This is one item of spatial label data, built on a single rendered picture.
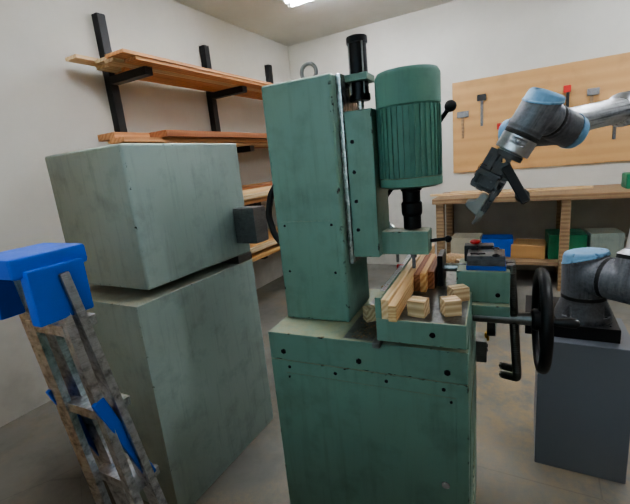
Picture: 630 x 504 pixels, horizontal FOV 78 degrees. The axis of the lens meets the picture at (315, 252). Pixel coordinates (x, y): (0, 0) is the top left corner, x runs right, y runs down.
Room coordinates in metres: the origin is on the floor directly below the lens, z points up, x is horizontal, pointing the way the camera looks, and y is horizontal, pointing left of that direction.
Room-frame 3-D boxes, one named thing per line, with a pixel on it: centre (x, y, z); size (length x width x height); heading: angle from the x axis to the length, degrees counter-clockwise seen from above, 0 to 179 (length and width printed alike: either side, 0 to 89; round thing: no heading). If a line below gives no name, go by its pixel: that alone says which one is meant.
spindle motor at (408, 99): (1.13, -0.30, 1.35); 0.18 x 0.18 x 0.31
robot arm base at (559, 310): (1.41, -1.02, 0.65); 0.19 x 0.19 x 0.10
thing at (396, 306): (1.17, -0.32, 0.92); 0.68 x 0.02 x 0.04; 155
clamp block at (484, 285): (1.06, -0.48, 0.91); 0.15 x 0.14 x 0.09; 155
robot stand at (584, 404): (1.41, -1.02, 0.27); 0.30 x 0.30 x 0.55; 61
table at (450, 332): (1.10, -0.40, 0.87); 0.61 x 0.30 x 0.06; 155
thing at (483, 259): (1.07, -0.48, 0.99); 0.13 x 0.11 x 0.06; 155
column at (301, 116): (1.25, -0.03, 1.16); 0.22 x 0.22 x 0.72; 65
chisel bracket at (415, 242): (1.14, -0.28, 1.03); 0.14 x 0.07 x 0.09; 65
